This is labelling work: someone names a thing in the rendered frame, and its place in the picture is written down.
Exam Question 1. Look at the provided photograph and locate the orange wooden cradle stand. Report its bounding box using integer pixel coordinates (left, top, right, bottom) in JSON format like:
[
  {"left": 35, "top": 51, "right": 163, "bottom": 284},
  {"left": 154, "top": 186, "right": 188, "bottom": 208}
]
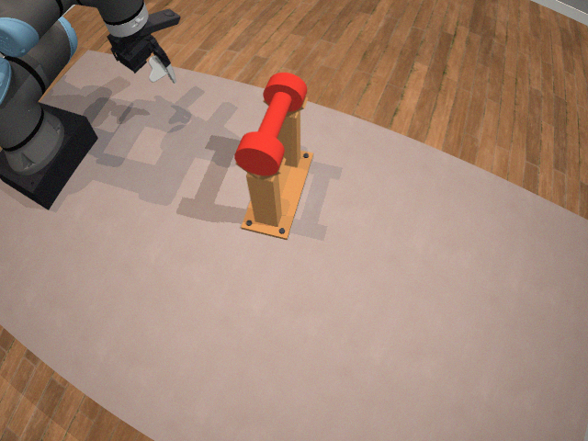
[{"left": 242, "top": 96, "right": 313, "bottom": 238}]

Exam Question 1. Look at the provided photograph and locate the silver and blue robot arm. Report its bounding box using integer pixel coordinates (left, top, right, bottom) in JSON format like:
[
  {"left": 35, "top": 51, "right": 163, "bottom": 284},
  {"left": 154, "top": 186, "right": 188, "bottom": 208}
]
[{"left": 0, "top": 0, "right": 180, "bottom": 175}]

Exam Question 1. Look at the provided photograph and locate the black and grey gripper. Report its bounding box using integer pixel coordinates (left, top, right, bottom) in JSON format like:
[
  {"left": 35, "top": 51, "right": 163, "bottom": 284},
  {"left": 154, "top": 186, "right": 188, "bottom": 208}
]
[{"left": 107, "top": 23, "right": 176, "bottom": 84}]

